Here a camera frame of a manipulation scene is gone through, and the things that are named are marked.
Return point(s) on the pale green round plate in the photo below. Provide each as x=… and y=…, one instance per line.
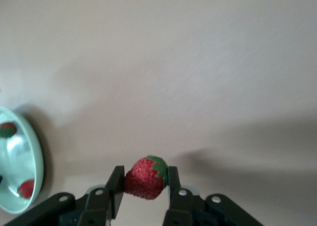
x=15, y=161

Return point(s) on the large table cover sheet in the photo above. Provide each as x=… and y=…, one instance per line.
x=173, y=62

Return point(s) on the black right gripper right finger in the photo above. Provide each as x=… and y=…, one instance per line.
x=180, y=208

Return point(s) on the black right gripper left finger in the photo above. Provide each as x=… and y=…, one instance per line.
x=99, y=208

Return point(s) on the red strawberry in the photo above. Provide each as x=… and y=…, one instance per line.
x=26, y=189
x=7, y=130
x=143, y=181

